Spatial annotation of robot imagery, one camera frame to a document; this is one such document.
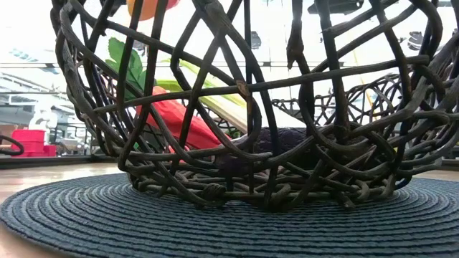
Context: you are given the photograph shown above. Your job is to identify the black round plate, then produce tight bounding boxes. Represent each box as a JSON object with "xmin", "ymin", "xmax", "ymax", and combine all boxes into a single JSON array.
[{"xmin": 0, "ymin": 171, "xmax": 459, "ymax": 258}]

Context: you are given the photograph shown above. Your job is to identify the orange carrot with green leaves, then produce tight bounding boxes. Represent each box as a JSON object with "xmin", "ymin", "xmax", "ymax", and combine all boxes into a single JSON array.
[{"xmin": 105, "ymin": 37, "xmax": 231, "ymax": 151}]

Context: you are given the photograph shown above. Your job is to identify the dark purple eggplant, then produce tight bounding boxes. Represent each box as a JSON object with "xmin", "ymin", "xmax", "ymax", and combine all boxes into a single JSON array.
[{"xmin": 214, "ymin": 127, "xmax": 359, "ymax": 173}]

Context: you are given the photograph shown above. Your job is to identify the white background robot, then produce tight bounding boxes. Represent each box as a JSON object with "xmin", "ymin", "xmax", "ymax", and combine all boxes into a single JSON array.
[{"xmin": 28, "ymin": 107, "xmax": 58, "ymax": 133}]

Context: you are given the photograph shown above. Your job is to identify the red and orange mango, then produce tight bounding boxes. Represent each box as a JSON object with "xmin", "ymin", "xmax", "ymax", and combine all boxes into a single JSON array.
[{"xmin": 127, "ymin": 0, "xmax": 180, "ymax": 22}]

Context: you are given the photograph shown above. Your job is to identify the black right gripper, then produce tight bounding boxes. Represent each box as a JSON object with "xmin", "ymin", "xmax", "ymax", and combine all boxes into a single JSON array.
[{"xmin": 307, "ymin": 0, "xmax": 365, "ymax": 16}]

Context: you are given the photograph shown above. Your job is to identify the red plastic bin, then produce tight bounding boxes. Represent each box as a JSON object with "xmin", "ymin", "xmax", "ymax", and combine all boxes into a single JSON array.
[{"xmin": 10, "ymin": 129, "xmax": 57, "ymax": 158}]

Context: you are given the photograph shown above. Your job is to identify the dark ceiling fixture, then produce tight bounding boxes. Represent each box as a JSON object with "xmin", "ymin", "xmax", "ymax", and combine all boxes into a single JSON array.
[{"xmin": 407, "ymin": 30, "xmax": 425, "ymax": 51}]

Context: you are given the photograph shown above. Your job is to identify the dark woven wicker basket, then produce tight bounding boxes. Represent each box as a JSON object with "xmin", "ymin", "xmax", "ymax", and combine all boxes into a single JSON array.
[{"xmin": 49, "ymin": 0, "xmax": 459, "ymax": 212}]

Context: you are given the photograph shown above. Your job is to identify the white and green celery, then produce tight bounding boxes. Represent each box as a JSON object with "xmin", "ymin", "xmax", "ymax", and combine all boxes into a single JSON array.
[{"xmin": 157, "ymin": 59, "xmax": 306, "ymax": 135}]

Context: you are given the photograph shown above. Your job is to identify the black curved cable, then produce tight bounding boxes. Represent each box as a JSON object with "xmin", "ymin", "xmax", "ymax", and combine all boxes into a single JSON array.
[{"xmin": 0, "ymin": 134, "xmax": 25, "ymax": 157}]

